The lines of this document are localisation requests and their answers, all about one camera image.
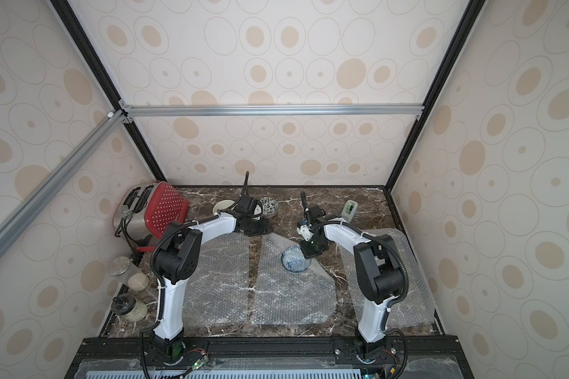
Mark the blue white patterned bowl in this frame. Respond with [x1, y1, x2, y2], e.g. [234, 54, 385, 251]
[281, 245, 311, 273]

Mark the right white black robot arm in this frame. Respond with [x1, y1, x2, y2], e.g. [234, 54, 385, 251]
[297, 218, 409, 344]

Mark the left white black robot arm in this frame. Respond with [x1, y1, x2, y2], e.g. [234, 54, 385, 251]
[148, 213, 272, 359]

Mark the black white patterned bowl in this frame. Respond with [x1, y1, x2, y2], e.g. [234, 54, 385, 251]
[260, 197, 279, 218]

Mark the plain cream bowl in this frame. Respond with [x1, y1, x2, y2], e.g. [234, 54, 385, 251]
[213, 200, 235, 214]

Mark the white green small device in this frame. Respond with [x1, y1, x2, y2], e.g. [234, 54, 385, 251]
[341, 200, 359, 224]

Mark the red silver toaster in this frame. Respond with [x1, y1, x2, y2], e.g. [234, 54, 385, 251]
[112, 182, 189, 253]

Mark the upper glass jar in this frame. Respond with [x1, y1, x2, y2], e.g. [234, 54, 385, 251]
[107, 257, 150, 292]

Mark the glass jar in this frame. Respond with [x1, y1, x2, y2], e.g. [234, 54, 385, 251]
[107, 257, 150, 292]
[111, 293, 148, 323]

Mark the lower glass jar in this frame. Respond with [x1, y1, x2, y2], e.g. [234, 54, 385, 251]
[111, 293, 148, 323]

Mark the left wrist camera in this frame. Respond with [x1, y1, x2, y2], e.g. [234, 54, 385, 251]
[234, 194, 262, 218]

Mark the horizontal aluminium frame bar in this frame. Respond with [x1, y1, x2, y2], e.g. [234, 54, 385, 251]
[124, 104, 424, 117]

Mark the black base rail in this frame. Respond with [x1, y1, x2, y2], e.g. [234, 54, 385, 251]
[66, 336, 473, 378]

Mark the diagonal aluminium frame bar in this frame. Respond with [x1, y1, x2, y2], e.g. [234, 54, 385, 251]
[0, 110, 125, 259]

